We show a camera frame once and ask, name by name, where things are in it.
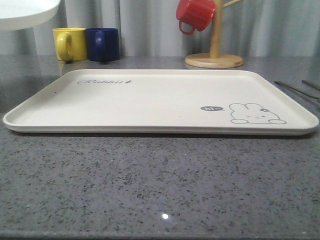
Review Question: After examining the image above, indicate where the silver fork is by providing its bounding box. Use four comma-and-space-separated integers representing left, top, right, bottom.
275, 81, 320, 103

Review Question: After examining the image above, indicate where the white round plate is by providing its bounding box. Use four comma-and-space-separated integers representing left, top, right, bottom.
0, 0, 61, 31

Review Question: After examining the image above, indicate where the cream rabbit serving tray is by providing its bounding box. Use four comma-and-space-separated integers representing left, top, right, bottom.
3, 69, 319, 136

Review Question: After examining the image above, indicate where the wooden mug tree stand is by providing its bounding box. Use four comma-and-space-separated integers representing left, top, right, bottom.
184, 0, 244, 69

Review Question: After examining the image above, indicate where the dark blue mug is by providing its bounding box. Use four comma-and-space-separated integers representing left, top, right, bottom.
84, 28, 120, 62

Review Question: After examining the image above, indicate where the red mug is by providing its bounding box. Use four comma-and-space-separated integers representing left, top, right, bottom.
175, 0, 216, 35

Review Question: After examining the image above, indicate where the yellow mug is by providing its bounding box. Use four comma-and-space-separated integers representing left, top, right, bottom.
52, 27, 88, 62

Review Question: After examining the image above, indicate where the grey curtain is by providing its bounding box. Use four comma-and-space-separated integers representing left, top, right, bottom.
0, 0, 320, 57

